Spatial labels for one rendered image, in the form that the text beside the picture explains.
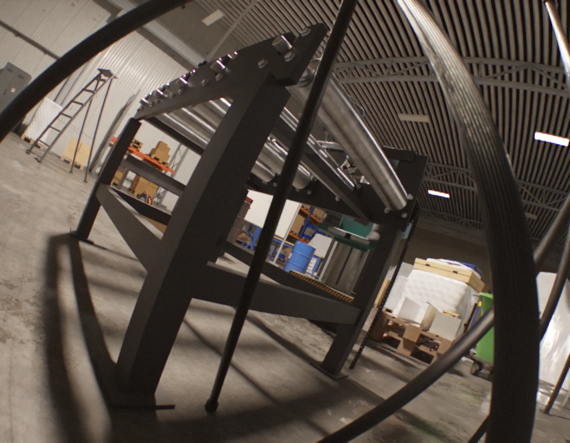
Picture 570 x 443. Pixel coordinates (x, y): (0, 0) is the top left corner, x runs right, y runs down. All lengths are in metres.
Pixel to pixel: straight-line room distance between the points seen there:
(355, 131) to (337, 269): 1.98
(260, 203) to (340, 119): 5.64
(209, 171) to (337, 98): 0.40
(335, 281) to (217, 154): 2.26
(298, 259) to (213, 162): 6.52
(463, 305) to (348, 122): 3.92
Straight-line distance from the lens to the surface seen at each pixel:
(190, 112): 1.45
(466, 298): 4.46
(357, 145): 0.87
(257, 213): 6.33
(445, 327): 2.80
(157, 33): 11.72
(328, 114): 0.76
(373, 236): 2.39
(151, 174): 6.41
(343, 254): 2.68
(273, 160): 1.39
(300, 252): 6.99
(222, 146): 0.53
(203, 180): 0.52
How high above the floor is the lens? 0.42
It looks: 6 degrees up
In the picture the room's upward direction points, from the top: 25 degrees clockwise
